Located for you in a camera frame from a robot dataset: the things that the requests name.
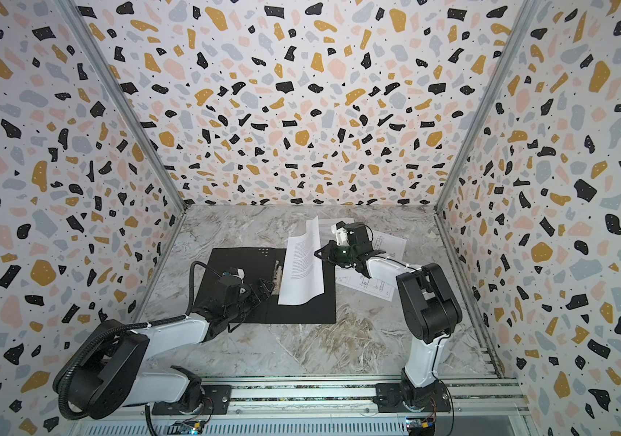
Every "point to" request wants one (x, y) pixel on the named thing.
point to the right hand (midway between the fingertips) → (310, 249)
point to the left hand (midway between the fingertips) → (268, 287)
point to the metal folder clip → (277, 278)
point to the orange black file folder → (260, 264)
